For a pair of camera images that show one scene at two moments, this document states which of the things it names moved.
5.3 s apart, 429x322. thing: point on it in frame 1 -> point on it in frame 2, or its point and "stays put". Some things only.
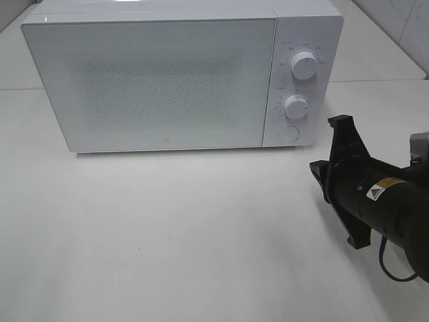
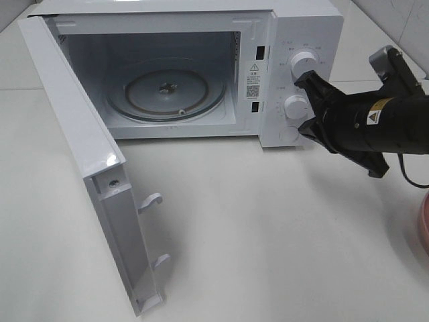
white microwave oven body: x=145 y=75 stays put
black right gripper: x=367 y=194 -> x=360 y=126
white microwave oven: x=157 y=84 -> x=101 y=164
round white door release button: x=289 y=133 stays put
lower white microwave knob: x=295 y=106 stays put
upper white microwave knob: x=304 y=65 stays put
